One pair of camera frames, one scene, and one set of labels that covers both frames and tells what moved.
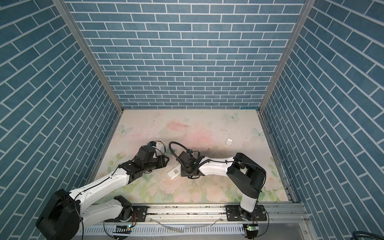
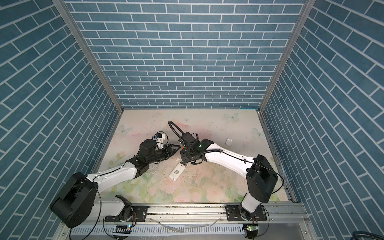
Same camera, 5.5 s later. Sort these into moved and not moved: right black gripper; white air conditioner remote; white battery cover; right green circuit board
Moved: right black gripper
Not moved: white battery cover; white air conditioner remote; right green circuit board
